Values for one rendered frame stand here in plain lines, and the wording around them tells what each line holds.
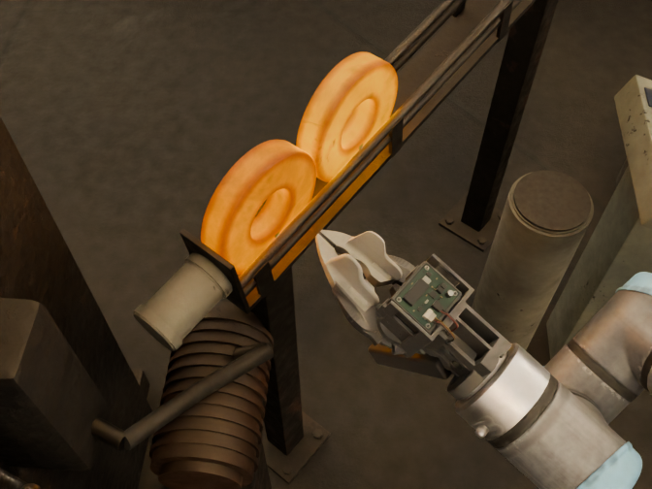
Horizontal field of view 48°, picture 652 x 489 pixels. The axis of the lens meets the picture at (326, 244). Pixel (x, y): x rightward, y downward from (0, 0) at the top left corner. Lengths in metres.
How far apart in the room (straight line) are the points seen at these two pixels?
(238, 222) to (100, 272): 0.94
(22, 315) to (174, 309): 0.16
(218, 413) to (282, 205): 0.25
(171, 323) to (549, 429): 0.38
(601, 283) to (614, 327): 0.44
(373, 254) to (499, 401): 0.19
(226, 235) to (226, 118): 1.16
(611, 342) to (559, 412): 0.14
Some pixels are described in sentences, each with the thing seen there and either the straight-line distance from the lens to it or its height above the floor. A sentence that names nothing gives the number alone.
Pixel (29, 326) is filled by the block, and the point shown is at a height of 0.80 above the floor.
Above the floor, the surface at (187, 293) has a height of 0.69.
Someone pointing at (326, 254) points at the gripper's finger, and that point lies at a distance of 0.73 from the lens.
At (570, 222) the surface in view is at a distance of 1.07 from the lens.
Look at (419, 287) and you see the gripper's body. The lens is 0.68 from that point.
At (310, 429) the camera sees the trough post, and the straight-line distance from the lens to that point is 1.41.
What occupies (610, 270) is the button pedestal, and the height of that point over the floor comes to 0.36.
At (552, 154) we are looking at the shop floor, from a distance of 1.87.
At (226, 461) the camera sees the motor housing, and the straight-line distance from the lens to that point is 0.86.
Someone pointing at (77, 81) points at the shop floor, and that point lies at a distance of 2.07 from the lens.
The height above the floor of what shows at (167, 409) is 0.59.
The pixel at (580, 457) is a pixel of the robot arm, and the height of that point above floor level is 0.68.
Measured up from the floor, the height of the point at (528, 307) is 0.32.
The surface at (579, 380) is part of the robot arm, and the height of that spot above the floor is 0.62.
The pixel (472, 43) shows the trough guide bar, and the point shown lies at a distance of 0.98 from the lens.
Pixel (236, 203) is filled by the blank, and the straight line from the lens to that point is 0.72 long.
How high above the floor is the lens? 1.33
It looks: 55 degrees down
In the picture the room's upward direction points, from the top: straight up
